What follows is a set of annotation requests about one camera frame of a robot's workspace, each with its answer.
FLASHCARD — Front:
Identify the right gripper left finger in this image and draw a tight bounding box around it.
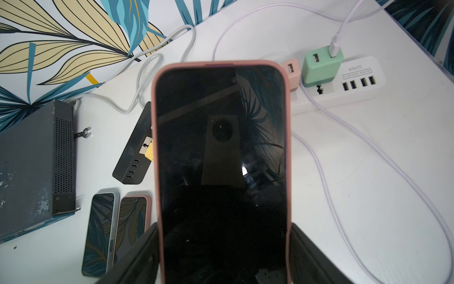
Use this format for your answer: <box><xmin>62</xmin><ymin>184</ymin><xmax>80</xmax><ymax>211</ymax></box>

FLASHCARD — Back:
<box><xmin>96</xmin><ymin>222</ymin><xmax>160</xmax><ymax>284</ymax></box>

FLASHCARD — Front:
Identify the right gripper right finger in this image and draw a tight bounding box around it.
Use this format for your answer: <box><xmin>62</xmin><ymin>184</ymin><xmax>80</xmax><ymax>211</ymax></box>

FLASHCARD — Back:
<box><xmin>289</xmin><ymin>223</ymin><xmax>352</xmax><ymax>284</ymax></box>

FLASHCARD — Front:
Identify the black phone pink case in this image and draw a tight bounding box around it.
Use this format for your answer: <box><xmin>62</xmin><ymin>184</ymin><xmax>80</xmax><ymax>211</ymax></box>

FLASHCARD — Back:
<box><xmin>113</xmin><ymin>195</ymin><xmax>151</xmax><ymax>264</ymax></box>

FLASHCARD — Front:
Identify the black phone grey case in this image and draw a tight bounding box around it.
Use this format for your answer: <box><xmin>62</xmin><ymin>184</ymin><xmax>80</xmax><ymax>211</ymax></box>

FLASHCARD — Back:
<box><xmin>82</xmin><ymin>192</ymin><xmax>119</xmax><ymax>278</ymax></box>

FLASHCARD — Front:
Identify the black power bank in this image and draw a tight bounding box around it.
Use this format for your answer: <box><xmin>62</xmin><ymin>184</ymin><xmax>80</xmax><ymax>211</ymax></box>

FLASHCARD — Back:
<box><xmin>112</xmin><ymin>102</ymin><xmax>153</xmax><ymax>185</ymax></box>

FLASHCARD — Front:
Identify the yellow charger adapter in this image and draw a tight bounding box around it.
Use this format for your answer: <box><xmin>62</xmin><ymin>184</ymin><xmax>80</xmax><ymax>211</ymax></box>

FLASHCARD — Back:
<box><xmin>144</xmin><ymin>142</ymin><xmax>154</xmax><ymax>162</ymax></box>

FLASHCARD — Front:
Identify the white power strip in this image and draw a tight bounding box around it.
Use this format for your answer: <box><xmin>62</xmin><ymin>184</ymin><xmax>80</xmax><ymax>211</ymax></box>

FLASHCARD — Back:
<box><xmin>290</xmin><ymin>56</ymin><xmax>386</xmax><ymax>115</ymax></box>

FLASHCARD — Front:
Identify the green plug adapter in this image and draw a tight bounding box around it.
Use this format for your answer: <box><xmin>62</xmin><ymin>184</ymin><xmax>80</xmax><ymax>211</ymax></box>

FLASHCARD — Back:
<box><xmin>301</xmin><ymin>46</ymin><xmax>344</xmax><ymax>88</ymax></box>

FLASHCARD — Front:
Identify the pink plug adapter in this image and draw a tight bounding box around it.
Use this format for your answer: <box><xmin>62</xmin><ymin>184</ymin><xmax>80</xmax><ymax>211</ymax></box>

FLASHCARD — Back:
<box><xmin>281</xmin><ymin>59</ymin><xmax>301</xmax><ymax>92</ymax></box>

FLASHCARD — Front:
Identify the grey network switch box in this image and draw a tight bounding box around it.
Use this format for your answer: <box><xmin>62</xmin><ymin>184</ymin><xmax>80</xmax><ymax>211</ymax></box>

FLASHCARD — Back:
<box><xmin>1</xmin><ymin>100</ymin><xmax>76</xmax><ymax>243</ymax></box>

